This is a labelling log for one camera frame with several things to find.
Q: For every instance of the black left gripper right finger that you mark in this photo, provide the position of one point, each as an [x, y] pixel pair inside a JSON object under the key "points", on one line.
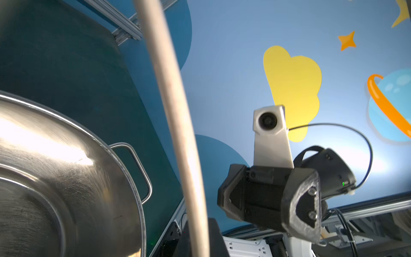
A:
{"points": [[217, 243]]}

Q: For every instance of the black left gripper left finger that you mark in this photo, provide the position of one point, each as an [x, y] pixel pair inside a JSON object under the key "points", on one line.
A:
{"points": [[182, 248]]}

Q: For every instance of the aluminium right frame rail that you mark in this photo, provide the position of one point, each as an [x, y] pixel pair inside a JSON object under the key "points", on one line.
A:
{"points": [[127, 28]]}

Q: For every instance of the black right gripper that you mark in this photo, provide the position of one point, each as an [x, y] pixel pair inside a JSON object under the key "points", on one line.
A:
{"points": [[283, 199]]}

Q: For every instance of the beige plastic ladle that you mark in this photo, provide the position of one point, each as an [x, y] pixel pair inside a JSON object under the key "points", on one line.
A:
{"points": [[164, 61]]}

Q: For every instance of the stainless steel pot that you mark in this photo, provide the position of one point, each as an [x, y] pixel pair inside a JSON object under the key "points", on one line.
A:
{"points": [[64, 191]]}

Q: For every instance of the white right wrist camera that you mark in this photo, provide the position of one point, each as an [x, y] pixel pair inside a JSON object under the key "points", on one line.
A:
{"points": [[271, 141]]}

